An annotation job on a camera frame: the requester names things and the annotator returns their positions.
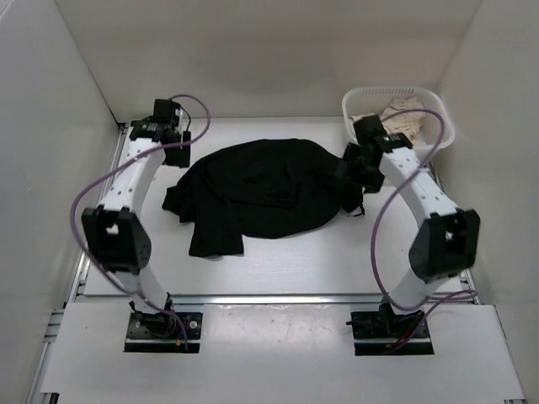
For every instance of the beige trousers in basket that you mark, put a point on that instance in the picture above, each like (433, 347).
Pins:
(404, 115)

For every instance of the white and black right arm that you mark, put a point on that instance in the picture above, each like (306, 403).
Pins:
(446, 241)

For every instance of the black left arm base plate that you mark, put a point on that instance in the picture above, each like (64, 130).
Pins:
(145, 335)

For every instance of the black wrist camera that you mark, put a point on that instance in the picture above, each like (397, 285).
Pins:
(166, 112)
(368, 128)

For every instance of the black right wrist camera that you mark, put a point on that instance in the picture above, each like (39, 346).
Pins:
(368, 128)

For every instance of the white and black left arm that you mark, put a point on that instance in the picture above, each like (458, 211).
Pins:
(113, 236)

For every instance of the white plastic basket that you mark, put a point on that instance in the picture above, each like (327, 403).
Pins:
(359, 102)

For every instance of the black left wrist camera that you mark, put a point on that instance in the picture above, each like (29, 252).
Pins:
(166, 112)

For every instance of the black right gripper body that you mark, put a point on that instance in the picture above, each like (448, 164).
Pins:
(365, 175)

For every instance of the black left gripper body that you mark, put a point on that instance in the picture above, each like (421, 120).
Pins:
(179, 157)

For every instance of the white front cover board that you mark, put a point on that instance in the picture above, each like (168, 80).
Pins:
(280, 354)

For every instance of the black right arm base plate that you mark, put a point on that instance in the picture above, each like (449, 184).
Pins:
(376, 334)

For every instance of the black trousers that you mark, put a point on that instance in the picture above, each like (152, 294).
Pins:
(264, 189)

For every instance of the aluminium table frame rail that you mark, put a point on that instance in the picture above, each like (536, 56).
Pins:
(326, 267)

